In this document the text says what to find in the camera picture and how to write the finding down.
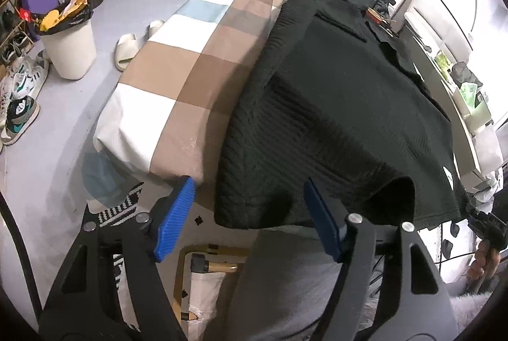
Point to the cream slipper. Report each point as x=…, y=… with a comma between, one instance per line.
x=127, y=51
x=155, y=29

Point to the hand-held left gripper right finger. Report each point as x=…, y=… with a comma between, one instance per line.
x=323, y=222

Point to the white plastic tub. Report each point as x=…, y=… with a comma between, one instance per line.
x=474, y=114

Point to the person's right forearm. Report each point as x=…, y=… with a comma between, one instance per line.
x=470, y=309

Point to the green packet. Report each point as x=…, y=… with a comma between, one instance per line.
x=471, y=94

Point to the shoe rack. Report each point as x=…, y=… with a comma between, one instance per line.
x=12, y=23

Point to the green toy figure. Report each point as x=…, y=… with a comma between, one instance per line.
x=443, y=63

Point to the person's grey trousers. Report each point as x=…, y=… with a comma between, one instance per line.
x=278, y=285

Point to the white trash bin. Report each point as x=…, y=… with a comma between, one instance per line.
x=71, y=49

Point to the white green sneaker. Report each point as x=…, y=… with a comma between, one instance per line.
x=24, y=81

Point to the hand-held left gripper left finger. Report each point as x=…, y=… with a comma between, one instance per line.
x=174, y=220

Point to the dark grey cloth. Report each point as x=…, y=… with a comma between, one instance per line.
x=464, y=73

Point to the grey teal sneaker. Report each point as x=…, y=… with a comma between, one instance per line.
x=20, y=118

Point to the person's right hand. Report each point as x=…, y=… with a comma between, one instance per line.
x=484, y=263

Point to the red bowl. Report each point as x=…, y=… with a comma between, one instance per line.
x=374, y=13

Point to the black white patterned rug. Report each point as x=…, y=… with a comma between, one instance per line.
x=119, y=212

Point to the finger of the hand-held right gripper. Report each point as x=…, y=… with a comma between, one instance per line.
x=476, y=222

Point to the yellow snack packet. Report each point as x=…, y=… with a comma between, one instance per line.
x=59, y=13

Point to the grey bedside cabinet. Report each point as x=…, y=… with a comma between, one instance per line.
x=444, y=99

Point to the wooden stool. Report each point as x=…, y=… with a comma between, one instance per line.
x=210, y=265

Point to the checkered blanket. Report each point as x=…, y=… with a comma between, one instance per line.
x=178, y=59

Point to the black knit sweater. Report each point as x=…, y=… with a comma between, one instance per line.
x=337, y=99

